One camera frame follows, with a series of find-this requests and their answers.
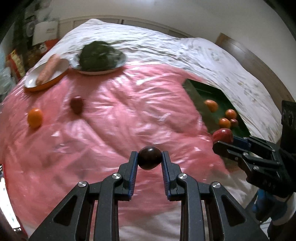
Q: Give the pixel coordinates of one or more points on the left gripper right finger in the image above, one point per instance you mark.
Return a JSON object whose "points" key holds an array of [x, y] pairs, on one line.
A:
{"points": [[207, 210]]}

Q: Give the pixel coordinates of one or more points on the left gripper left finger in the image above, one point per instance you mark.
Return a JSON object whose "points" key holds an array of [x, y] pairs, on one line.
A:
{"points": [[71, 218]]}

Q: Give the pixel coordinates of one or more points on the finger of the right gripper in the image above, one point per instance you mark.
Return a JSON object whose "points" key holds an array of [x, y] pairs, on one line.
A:
{"points": [[255, 144], [249, 155]]}

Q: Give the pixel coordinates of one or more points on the red apple front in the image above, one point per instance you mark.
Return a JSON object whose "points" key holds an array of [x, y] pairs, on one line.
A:
{"points": [[234, 123]]}

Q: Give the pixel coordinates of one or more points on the red apple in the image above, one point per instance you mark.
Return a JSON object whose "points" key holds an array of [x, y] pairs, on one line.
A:
{"points": [[234, 123], [77, 105], [223, 135]]}

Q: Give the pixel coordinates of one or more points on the small orange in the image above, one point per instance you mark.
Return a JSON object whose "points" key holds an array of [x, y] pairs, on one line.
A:
{"points": [[35, 118], [224, 123]]}

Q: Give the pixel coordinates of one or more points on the large orange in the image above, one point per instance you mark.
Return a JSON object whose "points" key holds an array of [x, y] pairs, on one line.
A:
{"points": [[231, 114], [211, 105]]}

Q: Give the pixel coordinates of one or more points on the dark plum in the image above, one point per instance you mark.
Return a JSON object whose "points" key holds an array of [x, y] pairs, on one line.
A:
{"points": [[149, 157]]}

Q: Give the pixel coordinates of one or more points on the blue gloved right hand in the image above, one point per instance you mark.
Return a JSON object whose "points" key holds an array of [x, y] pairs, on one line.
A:
{"points": [[279, 210]]}

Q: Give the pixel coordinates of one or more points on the green tray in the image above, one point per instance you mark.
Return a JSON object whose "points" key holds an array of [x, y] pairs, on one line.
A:
{"points": [[198, 93]]}

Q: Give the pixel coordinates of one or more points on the pink plastic sheet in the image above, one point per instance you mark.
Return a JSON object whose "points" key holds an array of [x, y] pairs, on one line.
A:
{"points": [[123, 112]]}

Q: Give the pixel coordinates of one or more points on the white bed duvet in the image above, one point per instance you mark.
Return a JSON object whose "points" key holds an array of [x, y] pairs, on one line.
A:
{"points": [[200, 57]]}

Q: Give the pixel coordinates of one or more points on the orange rimmed plate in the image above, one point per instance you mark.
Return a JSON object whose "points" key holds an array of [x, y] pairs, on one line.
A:
{"points": [[30, 78]]}

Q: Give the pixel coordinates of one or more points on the translucent plastic bag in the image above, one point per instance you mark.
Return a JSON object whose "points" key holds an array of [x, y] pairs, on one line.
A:
{"points": [[7, 82]]}

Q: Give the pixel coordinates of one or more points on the white striped plate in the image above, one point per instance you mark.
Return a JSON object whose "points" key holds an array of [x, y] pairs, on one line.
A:
{"points": [[108, 64]]}

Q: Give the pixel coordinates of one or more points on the carrot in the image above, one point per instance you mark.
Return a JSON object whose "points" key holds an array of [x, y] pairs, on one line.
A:
{"points": [[49, 69]]}

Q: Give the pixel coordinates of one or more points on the green leafy vegetable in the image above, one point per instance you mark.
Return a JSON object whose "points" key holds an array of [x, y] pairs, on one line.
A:
{"points": [[94, 51]]}

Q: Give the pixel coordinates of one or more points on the red snack package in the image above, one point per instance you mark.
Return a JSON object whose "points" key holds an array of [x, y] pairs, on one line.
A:
{"points": [[16, 64]]}

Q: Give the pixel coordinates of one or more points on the white cardboard box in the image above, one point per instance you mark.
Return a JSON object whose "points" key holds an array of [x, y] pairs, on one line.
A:
{"points": [[45, 31]]}

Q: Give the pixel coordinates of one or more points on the white headboard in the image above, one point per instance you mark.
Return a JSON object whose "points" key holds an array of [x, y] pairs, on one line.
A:
{"points": [[66, 25]]}

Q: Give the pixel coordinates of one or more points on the lower white fan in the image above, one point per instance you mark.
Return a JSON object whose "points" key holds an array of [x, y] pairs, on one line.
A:
{"points": [[30, 27]]}

